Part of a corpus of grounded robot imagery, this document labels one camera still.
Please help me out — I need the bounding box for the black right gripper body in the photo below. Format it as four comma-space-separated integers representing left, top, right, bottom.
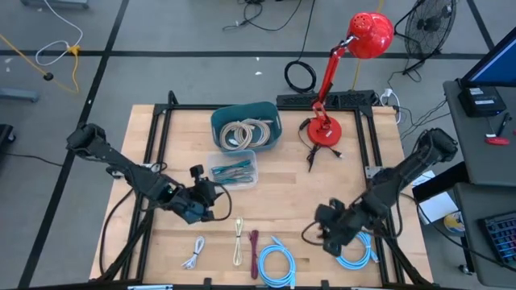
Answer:
314, 198, 366, 258

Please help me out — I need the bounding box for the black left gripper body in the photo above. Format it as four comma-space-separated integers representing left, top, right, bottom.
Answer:
167, 164, 221, 226

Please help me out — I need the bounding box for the teal braided cable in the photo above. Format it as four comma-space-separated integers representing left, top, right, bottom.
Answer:
215, 172, 256, 185
210, 159, 254, 176

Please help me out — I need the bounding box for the light blue cable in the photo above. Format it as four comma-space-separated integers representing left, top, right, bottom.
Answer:
257, 235, 298, 289
335, 231, 380, 271

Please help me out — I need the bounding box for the white USB cable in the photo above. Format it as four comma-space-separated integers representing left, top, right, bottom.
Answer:
181, 235, 206, 270

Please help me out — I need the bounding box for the cream USB cable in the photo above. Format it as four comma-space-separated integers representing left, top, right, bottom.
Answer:
232, 216, 244, 267

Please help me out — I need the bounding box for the beige cable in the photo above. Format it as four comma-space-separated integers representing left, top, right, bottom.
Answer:
240, 118, 273, 148
219, 120, 254, 152

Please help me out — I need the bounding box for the pink black braided cable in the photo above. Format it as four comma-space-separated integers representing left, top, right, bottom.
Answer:
248, 229, 260, 280

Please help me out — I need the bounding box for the clear plastic bin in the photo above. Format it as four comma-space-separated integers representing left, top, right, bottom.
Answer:
206, 149, 259, 190

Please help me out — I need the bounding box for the teal plastic bin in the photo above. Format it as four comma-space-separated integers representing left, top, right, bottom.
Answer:
210, 101, 283, 154

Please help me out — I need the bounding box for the white paper sheet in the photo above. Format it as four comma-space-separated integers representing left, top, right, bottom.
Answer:
416, 169, 457, 226

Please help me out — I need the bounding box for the blue yellow round object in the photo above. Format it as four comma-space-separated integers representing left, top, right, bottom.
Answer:
443, 211, 467, 235

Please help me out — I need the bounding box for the grey desk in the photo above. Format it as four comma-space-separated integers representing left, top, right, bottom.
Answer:
453, 181, 516, 289
442, 79, 516, 187

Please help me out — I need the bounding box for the backlit keyboard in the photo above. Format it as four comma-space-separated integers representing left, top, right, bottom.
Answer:
478, 211, 516, 267

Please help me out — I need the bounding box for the black mini computer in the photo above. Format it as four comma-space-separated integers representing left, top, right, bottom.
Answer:
458, 85, 508, 118

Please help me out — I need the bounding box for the black pen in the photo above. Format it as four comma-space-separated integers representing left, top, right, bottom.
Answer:
496, 111, 512, 138

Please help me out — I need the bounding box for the red desk lamp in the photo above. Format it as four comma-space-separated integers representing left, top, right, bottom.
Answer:
306, 11, 395, 148

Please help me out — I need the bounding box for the black caster base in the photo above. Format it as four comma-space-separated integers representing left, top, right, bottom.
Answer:
0, 123, 17, 146

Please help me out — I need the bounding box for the grey furniture foot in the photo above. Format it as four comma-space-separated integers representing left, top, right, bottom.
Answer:
19, 0, 89, 10
0, 87, 40, 103

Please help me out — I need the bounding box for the black floor fan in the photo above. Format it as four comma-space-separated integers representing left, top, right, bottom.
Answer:
393, 0, 459, 77

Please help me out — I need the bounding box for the computer monitor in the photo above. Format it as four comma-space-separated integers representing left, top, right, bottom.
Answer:
459, 26, 516, 89

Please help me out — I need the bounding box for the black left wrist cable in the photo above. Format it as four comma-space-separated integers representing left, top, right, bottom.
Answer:
211, 183, 234, 222

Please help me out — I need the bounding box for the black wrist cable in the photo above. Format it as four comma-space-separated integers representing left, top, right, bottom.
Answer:
301, 220, 323, 247
211, 183, 234, 222

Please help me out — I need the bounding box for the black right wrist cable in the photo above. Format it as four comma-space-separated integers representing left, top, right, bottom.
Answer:
301, 220, 323, 247

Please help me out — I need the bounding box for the black lamp cord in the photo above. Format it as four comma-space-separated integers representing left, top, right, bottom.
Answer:
298, 117, 344, 173

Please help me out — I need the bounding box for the black metal table frame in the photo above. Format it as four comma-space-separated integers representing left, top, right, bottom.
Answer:
90, 90, 435, 290

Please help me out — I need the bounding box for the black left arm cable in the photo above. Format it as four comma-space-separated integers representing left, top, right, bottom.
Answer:
98, 187, 136, 275

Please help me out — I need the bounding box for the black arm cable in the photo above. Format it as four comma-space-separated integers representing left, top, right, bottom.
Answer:
417, 201, 516, 269
98, 187, 136, 275

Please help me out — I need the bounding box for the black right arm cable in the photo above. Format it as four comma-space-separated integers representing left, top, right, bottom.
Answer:
417, 201, 516, 269

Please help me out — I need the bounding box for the black coiled floor cable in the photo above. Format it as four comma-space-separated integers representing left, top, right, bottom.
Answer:
283, 0, 318, 94

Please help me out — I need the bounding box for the black cable bundle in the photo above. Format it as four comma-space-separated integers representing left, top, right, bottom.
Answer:
398, 98, 451, 140

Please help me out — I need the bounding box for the white plug cable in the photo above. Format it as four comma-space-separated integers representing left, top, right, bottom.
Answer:
378, 87, 403, 125

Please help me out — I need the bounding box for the yellow hanging cable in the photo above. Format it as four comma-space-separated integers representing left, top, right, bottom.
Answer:
352, 0, 384, 90

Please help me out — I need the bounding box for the yellow floor cable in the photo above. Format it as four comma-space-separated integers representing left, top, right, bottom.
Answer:
0, 34, 81, 94

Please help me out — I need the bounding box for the white floor cable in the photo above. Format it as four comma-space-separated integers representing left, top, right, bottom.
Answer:
35, 0, 84, 67

